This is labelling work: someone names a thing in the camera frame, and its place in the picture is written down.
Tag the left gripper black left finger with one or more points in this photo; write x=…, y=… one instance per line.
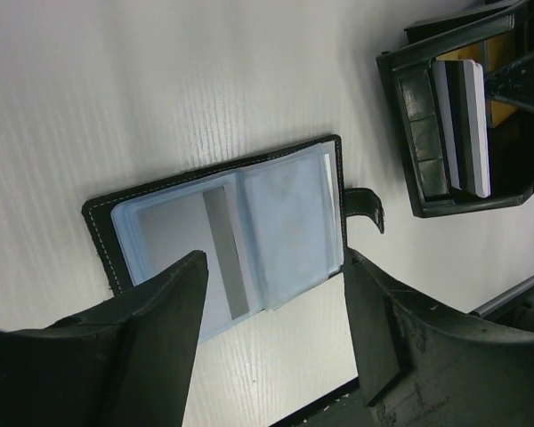
x=124, y=362

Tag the black leather card holder wallet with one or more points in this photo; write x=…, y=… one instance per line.
x=272, y=226

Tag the black plastic card tray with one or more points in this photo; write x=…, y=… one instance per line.
x=409, y=88

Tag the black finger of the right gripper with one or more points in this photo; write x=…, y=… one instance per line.
x=518, y=86

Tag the grey blue card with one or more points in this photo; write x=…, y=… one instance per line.
x=207, y=221

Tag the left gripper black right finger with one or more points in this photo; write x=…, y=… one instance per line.
x=422, y=363

